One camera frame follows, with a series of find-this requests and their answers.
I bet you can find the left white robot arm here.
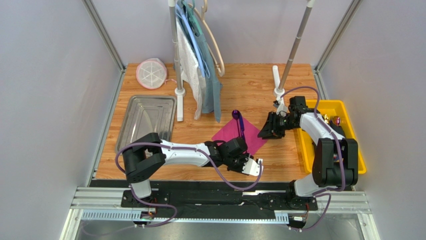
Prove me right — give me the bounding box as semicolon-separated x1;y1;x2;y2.
116;132;261;199

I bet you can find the right rack pole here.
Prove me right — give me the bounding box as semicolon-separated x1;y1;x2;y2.
272;0;316;114

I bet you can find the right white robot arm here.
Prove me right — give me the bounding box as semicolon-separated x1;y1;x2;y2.
257;111;359;197

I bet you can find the blue grey hanging cloth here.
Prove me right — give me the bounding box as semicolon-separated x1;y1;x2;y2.
194;11;223;123

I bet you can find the silver metal tray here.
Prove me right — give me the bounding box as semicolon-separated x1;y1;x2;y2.
115;95;177;152

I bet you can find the rack pole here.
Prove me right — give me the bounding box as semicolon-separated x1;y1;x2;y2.
272;0;316;114
167;0;186;122

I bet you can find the pink white mesh basket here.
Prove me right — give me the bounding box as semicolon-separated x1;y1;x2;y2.
135;57;177;90

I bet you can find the left rack pole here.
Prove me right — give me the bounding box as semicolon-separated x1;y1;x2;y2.
167;0;186;122

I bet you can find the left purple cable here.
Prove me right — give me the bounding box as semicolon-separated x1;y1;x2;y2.
115;142;264;229

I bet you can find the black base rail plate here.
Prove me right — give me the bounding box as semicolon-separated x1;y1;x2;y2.
90;180;319;220

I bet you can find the blue clothes hanger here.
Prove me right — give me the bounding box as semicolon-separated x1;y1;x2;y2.
176;0;212;78

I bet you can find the pink gold utensil in bin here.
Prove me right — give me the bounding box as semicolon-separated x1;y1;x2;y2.
322;114;346;127

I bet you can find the white lace cloth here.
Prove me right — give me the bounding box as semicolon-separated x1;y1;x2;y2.
176;19;206;120

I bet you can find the purple metal spoon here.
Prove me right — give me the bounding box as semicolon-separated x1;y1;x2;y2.
231;109;246;140

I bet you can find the pink paper napkin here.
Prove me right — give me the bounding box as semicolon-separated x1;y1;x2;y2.
211;118;267;155

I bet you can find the beige clothes hanger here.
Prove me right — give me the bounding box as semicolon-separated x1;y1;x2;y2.
189;0;226;77

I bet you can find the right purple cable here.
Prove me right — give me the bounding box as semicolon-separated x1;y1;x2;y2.
279;85;347;233

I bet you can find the purple cable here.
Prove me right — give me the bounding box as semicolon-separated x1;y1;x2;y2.
115;142;264;229
279;85;347;233

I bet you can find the yellow plastic bin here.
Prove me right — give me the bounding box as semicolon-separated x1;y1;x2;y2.
295;100;357;174

